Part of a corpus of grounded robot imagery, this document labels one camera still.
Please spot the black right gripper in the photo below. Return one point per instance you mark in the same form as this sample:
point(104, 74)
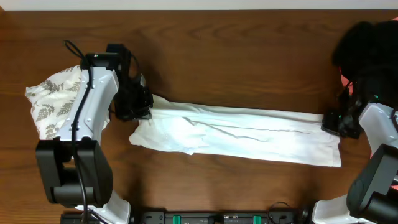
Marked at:
point(328, 125)

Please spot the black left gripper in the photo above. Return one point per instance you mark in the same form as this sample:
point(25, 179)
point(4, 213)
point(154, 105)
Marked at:
point(142, 111)

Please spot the white t-shirt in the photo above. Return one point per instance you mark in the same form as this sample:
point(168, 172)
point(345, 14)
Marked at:
point(270, 135)

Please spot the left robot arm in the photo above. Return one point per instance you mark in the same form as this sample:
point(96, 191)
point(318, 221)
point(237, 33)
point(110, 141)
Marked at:
point(73, 168)

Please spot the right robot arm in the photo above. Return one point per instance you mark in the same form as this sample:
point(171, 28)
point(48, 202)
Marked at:
point(371, 197)

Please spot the pink garment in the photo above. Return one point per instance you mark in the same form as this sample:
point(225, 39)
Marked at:
point(347, 84)

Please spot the black garment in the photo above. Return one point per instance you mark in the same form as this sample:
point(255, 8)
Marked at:
point(368, 53)

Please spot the fern print fabric bag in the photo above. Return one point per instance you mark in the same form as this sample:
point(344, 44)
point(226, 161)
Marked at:
point(55, 102)

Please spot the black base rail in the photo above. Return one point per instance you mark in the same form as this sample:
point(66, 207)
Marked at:
point(278, 216)

